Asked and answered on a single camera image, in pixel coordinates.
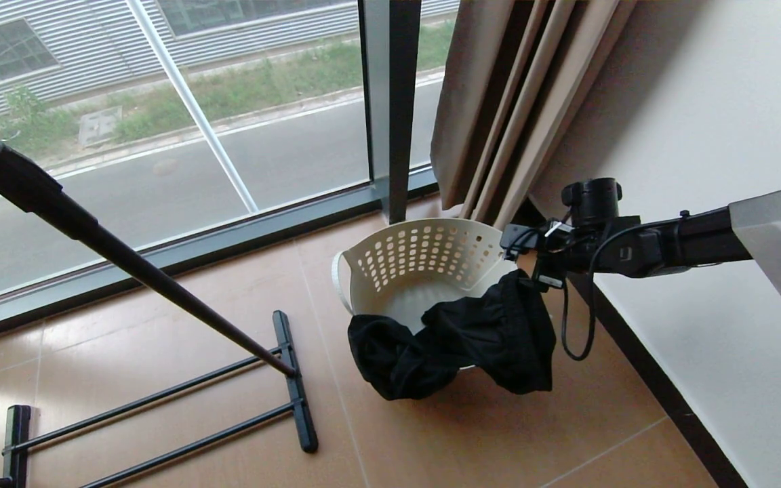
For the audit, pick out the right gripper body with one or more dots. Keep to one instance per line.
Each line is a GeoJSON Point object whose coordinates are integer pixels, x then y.
{"type": "Point", "coordinates": [548, 271]}

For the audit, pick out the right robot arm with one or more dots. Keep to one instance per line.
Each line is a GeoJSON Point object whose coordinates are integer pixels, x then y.
{"type": "Point", "coordinates": [702, 240]}

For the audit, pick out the white laundry basket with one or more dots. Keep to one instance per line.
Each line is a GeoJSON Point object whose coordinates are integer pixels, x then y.
{"type": "Point", "coordinates": [424, 257]}

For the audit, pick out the black clothes rack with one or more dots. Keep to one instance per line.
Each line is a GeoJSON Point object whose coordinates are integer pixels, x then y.
{"type": "Point", "coordinates": [112, 244]}

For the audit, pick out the brown curtain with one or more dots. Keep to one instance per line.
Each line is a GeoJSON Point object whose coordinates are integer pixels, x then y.
{"type": "Point", "coordinates": [492, 102]}

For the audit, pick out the window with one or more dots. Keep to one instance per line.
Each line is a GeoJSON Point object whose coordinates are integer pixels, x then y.
{"type": "Point", "coordinates": [390, 102]}

